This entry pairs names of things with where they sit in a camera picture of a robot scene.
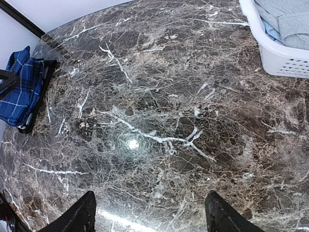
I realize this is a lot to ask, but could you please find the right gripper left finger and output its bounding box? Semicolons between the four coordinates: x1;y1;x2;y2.
40;191;97;232

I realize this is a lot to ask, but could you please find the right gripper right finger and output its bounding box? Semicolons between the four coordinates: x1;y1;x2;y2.
205;190;264;232

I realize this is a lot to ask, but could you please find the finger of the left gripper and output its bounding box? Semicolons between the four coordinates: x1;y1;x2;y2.
0;70;19;99

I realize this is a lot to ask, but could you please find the blue plaid long sleeve shirt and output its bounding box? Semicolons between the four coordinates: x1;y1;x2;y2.
0;46;44;127

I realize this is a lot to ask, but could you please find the black white checkered shirt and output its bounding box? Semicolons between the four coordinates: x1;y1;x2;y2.
17;59;57;134

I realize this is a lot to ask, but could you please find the white plastic laundry basket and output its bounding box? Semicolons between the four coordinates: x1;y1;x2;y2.
239;0;309;79

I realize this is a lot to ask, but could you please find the light blue shirt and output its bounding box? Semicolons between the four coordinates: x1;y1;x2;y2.
262;20;284;45

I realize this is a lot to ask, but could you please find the grey button shirt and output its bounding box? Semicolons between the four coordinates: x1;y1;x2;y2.
254;0;309;50

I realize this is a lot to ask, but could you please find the left black corner post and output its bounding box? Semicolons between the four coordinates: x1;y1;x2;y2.
0;0;46;38

